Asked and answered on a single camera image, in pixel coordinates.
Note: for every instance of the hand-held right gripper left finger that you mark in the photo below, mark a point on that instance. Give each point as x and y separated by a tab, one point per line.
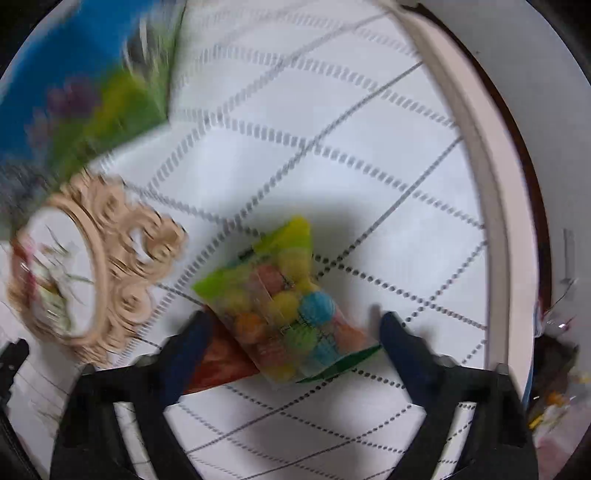
184	357

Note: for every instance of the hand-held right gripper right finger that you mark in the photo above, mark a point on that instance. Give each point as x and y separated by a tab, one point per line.
408	357

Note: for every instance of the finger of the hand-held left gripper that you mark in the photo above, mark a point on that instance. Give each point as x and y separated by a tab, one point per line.
11	364

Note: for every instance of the colourful candy ball bag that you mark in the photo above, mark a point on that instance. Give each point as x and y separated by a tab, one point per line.
286	304

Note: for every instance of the cardboard box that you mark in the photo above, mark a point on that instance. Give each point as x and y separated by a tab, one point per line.
69	92

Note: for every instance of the small orange snack packet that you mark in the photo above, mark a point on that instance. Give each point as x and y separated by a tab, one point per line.
217	369

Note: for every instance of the dark clutter pile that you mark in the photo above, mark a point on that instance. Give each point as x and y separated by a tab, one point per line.
554	374

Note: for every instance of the white diamond-pattern blanket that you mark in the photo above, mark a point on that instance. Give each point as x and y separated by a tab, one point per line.
346	161

